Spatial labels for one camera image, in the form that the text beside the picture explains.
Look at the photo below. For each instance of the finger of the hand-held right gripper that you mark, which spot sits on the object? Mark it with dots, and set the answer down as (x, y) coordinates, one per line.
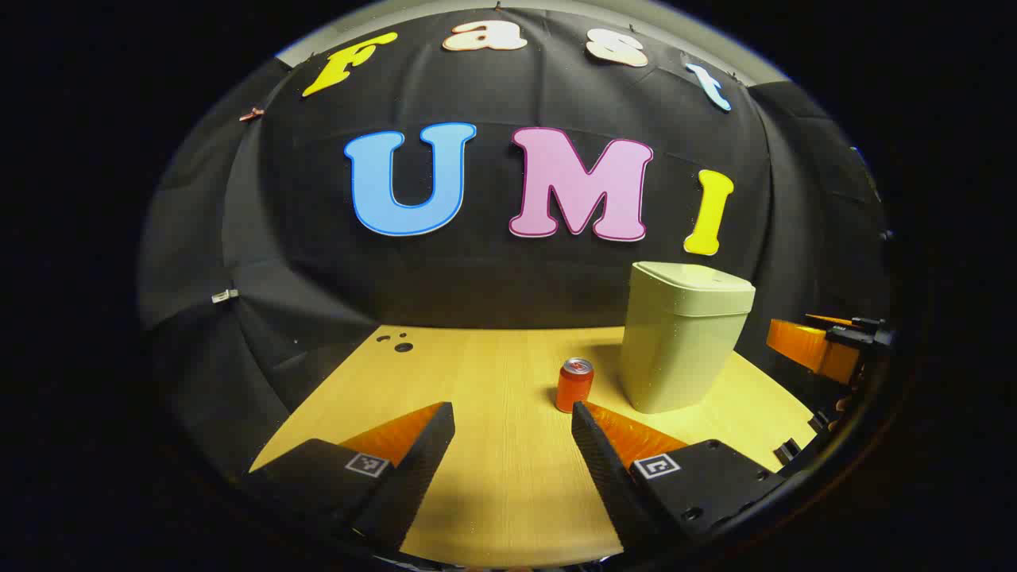
(810, 345)

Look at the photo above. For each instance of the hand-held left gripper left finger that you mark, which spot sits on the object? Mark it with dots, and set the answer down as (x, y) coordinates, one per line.
(419, 470)

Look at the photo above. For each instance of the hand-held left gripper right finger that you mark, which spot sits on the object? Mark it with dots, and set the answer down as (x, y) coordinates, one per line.
(605, 470)

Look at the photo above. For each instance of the orange pop can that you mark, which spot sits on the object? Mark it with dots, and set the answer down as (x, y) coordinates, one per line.
(574, 388)

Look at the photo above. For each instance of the green desktop garbage bin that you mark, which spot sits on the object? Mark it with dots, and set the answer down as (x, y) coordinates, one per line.
(683, 349)

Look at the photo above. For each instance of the wooden desktop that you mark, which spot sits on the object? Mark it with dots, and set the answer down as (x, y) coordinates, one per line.
(508, 381)

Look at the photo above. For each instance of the black backdrop cloth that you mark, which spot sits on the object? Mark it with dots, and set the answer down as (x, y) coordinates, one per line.
(477, 286)

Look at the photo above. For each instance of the silver metal clip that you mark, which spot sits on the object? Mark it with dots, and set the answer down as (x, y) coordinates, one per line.
(225, 296)

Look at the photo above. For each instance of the copper metal clip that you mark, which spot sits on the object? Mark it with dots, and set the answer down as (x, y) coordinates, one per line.
(251, 114)

